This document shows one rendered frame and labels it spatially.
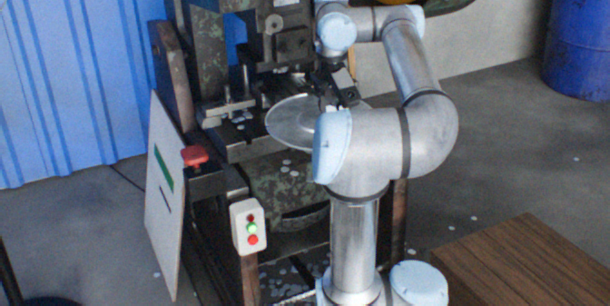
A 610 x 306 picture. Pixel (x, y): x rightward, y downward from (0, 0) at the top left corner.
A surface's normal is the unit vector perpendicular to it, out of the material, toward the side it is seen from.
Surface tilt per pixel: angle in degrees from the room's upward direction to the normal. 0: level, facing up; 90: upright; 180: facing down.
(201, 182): 90
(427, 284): 7
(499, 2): 90
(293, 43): 90
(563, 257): 0
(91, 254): 0
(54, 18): 90
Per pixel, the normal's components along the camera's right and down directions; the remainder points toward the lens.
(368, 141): 0.02, -0.11
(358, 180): -0.03, 0.63
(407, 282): 0.09, -0.87
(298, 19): 0.42, 0.44
